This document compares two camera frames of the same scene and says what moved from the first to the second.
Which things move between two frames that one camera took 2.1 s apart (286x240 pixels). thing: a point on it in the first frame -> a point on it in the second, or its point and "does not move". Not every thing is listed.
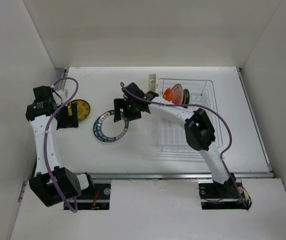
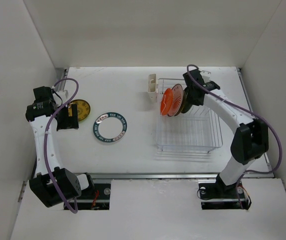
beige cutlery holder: [152, 82] does not move
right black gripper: [120, 103] -> [196, 102]
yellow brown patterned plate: [83, 109] does not move
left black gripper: [69, 121] does not move
